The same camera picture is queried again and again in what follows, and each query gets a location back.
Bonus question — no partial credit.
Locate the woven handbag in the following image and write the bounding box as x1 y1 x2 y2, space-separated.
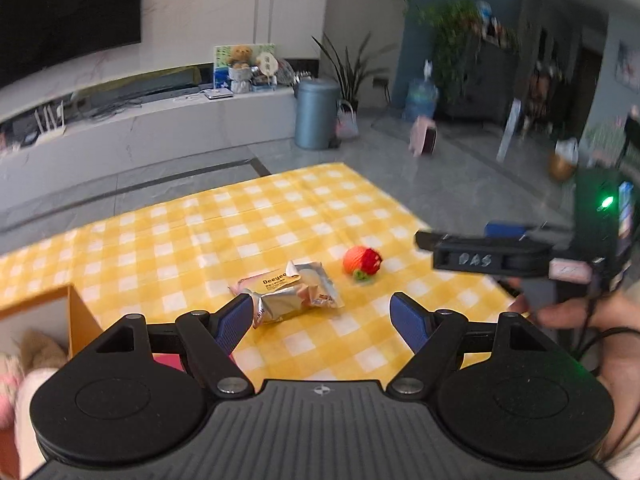
334 100 360 141

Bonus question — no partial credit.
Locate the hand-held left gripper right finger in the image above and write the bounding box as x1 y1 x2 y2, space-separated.
387 292 548 395

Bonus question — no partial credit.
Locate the teddy bear bouquet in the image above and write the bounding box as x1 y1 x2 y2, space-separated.
227 44 253 93

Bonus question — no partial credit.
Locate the orange knitted ball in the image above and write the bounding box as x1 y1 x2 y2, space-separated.
342 245 384 283

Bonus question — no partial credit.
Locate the dark cabinet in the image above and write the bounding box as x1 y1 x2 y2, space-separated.
440 35 521 121

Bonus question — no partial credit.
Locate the yellow checked tablecloth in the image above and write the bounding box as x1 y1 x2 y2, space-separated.
0 162 526 386

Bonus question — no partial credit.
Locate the round paper fan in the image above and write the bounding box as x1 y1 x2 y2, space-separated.
255 51 278 88

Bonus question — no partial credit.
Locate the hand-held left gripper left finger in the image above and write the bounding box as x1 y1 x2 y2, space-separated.
95 293 255 396

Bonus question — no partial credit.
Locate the white marble tv console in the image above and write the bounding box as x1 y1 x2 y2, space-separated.
0 82 301 211

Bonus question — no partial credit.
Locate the white standing pole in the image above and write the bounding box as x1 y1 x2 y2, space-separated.
496 98 523 162

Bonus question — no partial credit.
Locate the person's right forearm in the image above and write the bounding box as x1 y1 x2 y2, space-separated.
597 370 640 480

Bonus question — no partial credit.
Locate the wall-mounted television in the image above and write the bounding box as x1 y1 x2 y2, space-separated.
0 0 144 91

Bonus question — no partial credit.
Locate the white router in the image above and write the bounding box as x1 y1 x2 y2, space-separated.
32 101 67 139

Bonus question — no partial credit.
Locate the pink white knitted toy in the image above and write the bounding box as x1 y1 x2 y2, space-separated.
0 352 26 428

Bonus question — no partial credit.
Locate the silver snack packet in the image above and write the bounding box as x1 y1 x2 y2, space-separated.
228 260 346 329

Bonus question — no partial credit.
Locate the cardboard box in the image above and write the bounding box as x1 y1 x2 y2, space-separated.
0 284 103 480

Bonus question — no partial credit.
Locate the gold round pot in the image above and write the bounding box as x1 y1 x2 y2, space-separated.
548 152 576 182

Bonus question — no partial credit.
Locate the person's right hand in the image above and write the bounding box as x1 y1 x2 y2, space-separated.
507 280 640 376

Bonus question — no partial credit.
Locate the blue water jug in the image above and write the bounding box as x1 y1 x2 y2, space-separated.
402 59 441 122

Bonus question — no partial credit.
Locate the white crumpled cloth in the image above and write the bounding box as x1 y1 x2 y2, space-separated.
14 367 61 480

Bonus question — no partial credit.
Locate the blue-grey trash can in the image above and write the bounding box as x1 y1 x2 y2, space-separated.
294 78 341 150

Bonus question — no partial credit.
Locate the red plastic lid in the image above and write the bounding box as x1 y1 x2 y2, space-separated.
150 352 188 373

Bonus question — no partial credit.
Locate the brown cloth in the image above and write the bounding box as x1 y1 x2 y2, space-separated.
20 329 68 368

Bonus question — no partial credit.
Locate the bushy green plant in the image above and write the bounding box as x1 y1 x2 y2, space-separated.
417 0 481 106

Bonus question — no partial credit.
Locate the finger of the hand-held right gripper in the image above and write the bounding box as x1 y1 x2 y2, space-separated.
415 230 571 278
484 221 573 241

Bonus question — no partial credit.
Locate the pink space heater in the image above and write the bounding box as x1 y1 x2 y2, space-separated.
408 116 438 157

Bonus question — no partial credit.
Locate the painted picture board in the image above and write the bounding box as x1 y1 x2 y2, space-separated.
213 42 277 91

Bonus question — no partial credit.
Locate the black cable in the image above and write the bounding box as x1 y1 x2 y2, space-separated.
570 280 640 366

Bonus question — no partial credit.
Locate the long-leaf potted plant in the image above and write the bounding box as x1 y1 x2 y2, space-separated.
311 32 396 116

